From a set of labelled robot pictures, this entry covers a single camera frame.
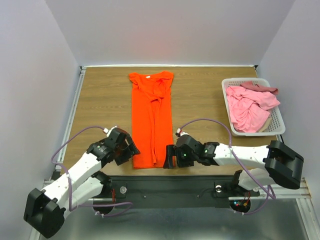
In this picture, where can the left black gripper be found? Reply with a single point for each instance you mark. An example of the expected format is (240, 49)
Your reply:
(131, 150)

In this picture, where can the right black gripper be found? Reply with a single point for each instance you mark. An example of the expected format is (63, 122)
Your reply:
(170, 156)

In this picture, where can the orange t shirt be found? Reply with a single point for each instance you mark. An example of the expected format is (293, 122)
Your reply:
(151, 117)

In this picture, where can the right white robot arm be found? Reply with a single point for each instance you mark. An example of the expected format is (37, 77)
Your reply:
(275, 163)

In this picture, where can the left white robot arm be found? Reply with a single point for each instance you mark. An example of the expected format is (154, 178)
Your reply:
(47, 209)

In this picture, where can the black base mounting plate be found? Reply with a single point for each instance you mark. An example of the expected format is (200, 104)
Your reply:
(180, 191)

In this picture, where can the light pink t shirt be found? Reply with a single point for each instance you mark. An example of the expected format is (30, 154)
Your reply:
(249, 110)

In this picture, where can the beige garment in basket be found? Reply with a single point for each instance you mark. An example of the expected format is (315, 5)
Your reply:
(265, 125)

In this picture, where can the dusty rose t shirt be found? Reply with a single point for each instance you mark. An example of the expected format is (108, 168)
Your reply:
(249, 85)

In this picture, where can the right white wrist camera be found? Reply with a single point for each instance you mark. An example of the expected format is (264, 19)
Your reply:
(179, 132)

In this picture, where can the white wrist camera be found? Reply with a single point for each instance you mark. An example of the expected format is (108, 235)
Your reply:
(107, 131)
(179, 132)

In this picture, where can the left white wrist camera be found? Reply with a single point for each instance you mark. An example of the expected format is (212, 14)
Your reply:
(107, 131)

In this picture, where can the aluminium frame rail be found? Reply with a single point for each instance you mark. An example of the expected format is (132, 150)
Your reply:
(34, 234)

